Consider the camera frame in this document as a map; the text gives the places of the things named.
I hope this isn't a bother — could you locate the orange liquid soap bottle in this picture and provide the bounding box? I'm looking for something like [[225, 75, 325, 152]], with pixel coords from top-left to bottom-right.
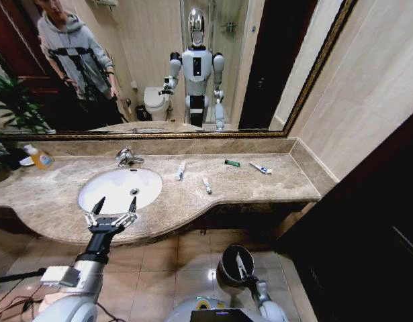
[[23, 144, 55, 170]]

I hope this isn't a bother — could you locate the dark framed wall mirror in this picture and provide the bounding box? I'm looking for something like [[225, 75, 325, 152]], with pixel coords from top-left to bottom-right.
[[0, 0, 358, 142]]

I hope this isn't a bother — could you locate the chrome faucet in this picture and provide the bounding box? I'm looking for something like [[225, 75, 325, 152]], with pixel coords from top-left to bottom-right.
[[115, 148, 145, 168]]

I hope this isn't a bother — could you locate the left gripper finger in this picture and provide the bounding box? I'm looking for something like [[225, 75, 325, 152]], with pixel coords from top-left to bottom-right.
[[84, 197, 105, 229], [116, 197, 139, 227]]

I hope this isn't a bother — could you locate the white oval sink basin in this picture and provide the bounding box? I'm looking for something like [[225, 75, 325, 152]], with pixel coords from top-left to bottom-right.
[[77, 168, 164, 215]]

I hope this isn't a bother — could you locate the dark wooden door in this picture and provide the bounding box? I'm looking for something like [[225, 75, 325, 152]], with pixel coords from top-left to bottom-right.
[[273, 107, 413, 322]]

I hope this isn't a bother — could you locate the black floor cable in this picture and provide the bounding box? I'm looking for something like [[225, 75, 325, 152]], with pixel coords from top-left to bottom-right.
[[0, 267, 48, 322]]

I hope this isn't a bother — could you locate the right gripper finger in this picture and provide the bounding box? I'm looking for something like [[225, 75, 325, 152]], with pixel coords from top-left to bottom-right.
[[236, 253, 246, 280]]

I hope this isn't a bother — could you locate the green potted plant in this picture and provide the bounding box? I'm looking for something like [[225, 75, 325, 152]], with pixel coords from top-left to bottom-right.
[[0, 72, 52, 182]]

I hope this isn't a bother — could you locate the white robot front shell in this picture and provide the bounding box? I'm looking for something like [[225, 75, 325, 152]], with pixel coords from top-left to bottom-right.
[[164, 297, 261, 322]]

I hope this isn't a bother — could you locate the round black trash bin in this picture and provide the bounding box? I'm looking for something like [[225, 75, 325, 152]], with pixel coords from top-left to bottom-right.
[[216, 244, 256, 288]]

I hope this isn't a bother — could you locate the small black toilet bin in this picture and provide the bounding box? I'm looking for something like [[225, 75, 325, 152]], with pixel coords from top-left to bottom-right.
[[135, 104, 152, 122]]

